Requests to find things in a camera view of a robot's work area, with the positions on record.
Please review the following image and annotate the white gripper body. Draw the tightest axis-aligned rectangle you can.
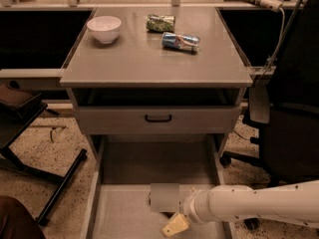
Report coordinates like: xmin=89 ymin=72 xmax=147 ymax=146
xmin=182 ymin=189 xmax=210 ymax=225

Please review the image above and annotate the closed grey top drawer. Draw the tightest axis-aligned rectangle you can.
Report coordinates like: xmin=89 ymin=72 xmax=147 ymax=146
xmin=74 ymin=106 xmax=241 ymax=135

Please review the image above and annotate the black drawer handle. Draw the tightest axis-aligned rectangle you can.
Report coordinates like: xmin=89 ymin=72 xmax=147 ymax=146
xmin=145 ymin=115 xmax=172 ymax=123

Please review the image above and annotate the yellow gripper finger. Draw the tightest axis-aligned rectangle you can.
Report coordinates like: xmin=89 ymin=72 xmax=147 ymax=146
xmin=160 ymin=213 xmax=190 ymax=237
xmin=150 ymin=183 xmax=179 ymax=213

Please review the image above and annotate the white power cable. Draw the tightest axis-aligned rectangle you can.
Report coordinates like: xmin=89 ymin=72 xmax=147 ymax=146
xmin=253 ymin=7 xmax=287 ymax=85

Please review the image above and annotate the brown object bottom left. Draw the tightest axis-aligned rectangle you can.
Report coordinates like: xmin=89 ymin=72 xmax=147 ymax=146
xmin=0 ymin=195 xmax=46 ymax=239

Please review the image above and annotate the open grey middle drawer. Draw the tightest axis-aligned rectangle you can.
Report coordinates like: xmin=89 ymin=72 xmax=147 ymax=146
xmin=81 ymin=135 xmax=237 ymax=239

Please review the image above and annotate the green crushed soda can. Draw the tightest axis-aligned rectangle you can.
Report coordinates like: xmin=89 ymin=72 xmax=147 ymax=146
xmin=147 ymin=14 xmax=175 ymax=33

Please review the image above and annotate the blue pepsi can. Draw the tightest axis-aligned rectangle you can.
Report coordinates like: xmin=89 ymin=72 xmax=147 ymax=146
xmin=161 ymin=32 xmax=200 ymax=53

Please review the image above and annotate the grey drawer cabinet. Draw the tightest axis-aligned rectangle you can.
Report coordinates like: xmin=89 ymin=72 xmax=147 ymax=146
xmin=61 ymin=6 xmax=252 ymax=150

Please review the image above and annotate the white ceramic bowl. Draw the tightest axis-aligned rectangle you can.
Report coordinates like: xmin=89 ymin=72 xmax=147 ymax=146
xmin=87 ymin=16 xmax=122 ymax=44

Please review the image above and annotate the black folding stand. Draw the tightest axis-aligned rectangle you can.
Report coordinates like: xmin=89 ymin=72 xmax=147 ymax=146
xmin=0 ymin=82 xmax=89 ymax=227

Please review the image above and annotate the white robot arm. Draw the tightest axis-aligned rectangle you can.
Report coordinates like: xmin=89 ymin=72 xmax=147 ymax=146
xmin=149 ymin=181 xmax=319 ymax=238

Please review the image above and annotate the black office chair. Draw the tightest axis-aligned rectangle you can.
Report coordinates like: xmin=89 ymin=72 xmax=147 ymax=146
xmin=220 ymin=0 xmax=319 ymax=229

